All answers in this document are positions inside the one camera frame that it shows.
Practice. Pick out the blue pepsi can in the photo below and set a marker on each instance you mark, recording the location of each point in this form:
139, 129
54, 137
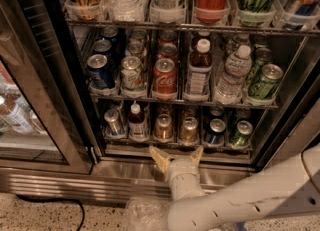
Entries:
100, 71
103, 47

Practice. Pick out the blue can bottom shelf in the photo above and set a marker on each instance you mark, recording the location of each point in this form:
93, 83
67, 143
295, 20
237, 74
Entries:
215, 131

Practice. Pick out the clear water bottle middle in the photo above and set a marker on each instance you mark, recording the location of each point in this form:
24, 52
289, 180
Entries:
231, 80

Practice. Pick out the red coca-cola can front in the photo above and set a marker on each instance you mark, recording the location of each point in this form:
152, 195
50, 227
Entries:
164, 76

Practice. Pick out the orange soda can left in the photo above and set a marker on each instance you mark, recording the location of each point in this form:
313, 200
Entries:
164, 127

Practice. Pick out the green white soda can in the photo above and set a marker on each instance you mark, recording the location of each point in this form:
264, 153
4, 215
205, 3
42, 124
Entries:
132, 73

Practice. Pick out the silver can bottom shelf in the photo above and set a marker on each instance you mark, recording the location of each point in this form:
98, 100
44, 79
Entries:
114, 122

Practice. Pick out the orange soda can front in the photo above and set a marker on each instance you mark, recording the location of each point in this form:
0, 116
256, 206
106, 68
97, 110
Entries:
188, 131

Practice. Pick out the stainless fridge base grille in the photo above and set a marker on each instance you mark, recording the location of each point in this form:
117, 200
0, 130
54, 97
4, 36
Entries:
113, 181

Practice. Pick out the brown tea bottle middle shelf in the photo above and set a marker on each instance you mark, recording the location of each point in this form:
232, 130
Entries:
199, 69

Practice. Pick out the red coca-cola can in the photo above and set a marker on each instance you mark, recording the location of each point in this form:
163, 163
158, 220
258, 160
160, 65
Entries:
164, 76
167, 50

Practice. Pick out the blue pepsi can front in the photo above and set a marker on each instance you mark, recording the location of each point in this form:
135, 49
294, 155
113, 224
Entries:
100, 71

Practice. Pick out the fridge door right frame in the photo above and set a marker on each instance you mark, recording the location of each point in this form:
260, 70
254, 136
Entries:
299, 137

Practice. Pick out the glass fridge door left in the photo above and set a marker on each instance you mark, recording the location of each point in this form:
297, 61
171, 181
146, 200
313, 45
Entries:
59, 149

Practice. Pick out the green can bottom shelf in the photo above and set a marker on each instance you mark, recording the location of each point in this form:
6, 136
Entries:
241, 134

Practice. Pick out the clear plastic bag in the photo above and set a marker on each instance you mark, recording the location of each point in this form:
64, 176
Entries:
143, 214

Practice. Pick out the green can middle front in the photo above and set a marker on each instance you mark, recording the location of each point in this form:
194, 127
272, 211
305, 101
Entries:
265, 82

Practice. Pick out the brown juice bottle bottom shelf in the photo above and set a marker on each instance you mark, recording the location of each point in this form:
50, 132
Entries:
136, 121

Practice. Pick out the orange soda can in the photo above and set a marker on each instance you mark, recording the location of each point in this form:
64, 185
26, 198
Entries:
164, 127
188, 131

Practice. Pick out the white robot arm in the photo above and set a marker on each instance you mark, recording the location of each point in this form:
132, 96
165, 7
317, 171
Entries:
290, 188

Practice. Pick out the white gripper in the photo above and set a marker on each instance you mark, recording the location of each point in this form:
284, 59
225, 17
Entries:
180, 170

